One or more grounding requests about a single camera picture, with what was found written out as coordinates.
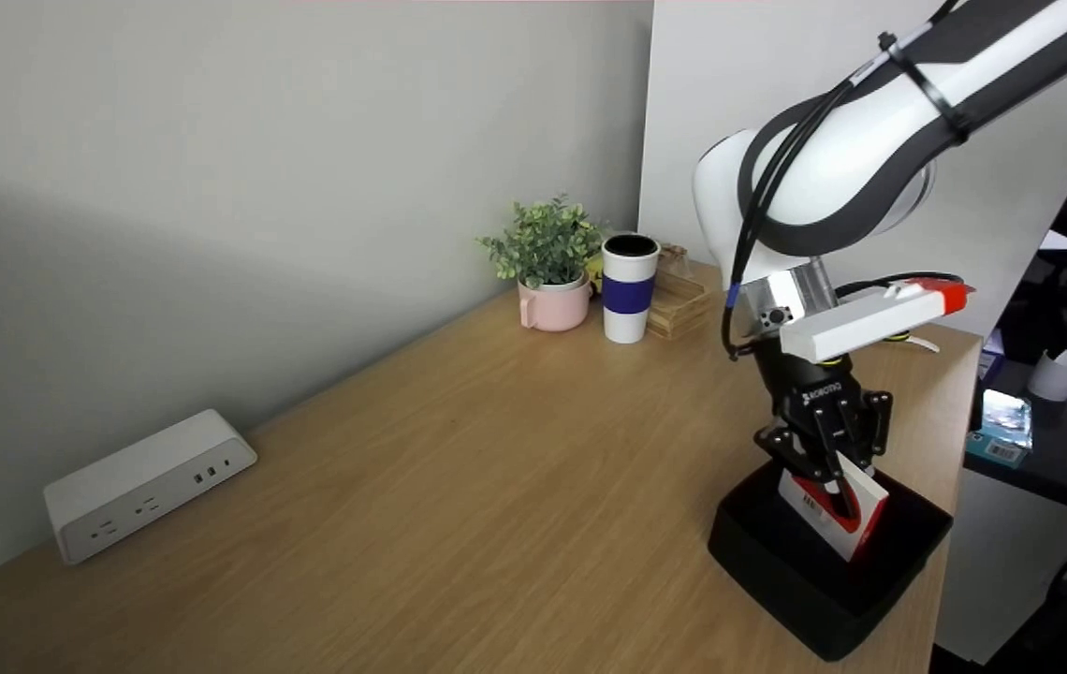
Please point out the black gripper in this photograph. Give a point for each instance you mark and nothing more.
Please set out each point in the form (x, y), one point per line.
(825, 404)

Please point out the red white alphabet booklet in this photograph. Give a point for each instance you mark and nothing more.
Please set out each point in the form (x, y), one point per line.
(861, 524)

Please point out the black tray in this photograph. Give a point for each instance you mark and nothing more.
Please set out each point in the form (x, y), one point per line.
(806, 600)

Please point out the white plastic spoon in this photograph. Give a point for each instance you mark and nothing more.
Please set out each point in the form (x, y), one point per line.
(923, 342)

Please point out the teal product box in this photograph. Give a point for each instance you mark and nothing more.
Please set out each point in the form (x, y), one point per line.
(1006, 429)

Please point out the wooden slat crate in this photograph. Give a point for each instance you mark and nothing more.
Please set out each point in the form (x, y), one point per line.
(679, 308)

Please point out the white cup blue band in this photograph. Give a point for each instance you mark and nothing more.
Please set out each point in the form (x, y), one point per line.
(628, 292)

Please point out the white paper cup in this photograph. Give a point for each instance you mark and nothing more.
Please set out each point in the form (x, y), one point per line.
(1060, 376)

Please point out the potted plant pink pot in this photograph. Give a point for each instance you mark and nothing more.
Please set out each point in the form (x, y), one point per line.
(548, 263)

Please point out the white power strip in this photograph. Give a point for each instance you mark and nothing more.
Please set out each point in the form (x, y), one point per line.
(143, 489)

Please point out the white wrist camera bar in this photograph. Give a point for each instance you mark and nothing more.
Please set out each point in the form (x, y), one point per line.
(861, 328)

